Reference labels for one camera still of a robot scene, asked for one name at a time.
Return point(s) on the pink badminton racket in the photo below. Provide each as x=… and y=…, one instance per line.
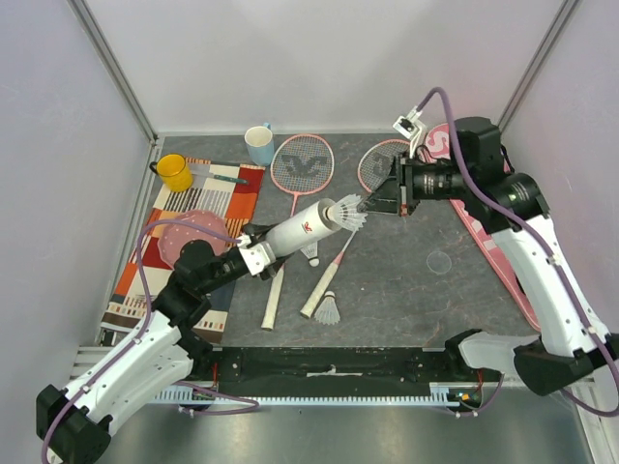
x=373, y=167
x=303, y=165

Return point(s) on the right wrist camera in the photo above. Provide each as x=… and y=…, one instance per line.
x=412, y=128

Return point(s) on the colourful patchwork placemat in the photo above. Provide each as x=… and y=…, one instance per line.
x=235, y=204

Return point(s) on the white shuttlecock tube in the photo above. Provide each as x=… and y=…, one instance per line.
x=304, y=228

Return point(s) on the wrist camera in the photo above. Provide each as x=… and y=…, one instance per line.
x=412, y=128
x=258, y=256

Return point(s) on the yellow enamel mug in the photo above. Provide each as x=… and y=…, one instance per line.
x=174, y=171

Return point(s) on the pink badminton racket right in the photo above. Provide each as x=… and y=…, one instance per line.
x=373, y=167

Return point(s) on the pink sport racket bag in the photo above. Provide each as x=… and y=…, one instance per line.
x=437, y=142

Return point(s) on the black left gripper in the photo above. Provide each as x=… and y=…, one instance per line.
x=253, y=231

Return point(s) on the white shuttlecock black band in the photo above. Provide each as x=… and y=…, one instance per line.
x=345, y=213

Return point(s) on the aluminium frame post left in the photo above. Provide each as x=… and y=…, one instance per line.
x=95, y=34

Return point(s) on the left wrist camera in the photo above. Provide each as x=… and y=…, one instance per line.
x=258, y=256

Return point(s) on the white slotted cable duct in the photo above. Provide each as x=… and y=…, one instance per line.
x=437, y=397

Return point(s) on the pink dotted plate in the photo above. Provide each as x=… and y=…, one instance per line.
x=172, y=237

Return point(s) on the aluminium frame post right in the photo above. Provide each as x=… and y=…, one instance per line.
x=549, y=41

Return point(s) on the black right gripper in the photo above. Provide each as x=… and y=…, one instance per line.
x=402, y=184

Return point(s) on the white shuttlecock bottom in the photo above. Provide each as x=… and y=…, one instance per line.
x=327, y=312

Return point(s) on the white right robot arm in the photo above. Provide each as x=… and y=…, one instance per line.
x=511, y=209

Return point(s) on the aluminium frame post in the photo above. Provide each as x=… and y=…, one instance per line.
x=549, y=41
x=95, y=34

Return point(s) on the white feather shuttlecock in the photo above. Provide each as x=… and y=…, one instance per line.
x=311, y=253

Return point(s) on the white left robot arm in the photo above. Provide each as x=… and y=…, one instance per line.
x=76, y=423

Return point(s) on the light blue mug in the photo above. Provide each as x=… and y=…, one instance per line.
x=260, y=144

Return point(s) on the pink badminton racket left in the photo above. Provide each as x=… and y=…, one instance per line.
x=303, y=165

